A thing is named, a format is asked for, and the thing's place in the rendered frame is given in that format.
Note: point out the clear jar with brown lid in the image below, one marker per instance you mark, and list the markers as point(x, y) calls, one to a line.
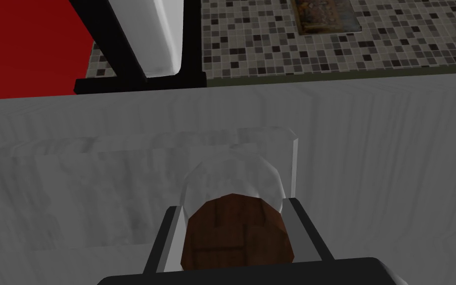
point(236, 233)

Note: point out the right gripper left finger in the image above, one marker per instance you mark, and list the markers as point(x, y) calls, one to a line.
point(165, 244)

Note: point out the black framed white panel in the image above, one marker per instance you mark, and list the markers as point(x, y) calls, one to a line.
point(153, 43)

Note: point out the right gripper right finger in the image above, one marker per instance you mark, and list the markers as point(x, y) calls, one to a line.
point(304, 233)

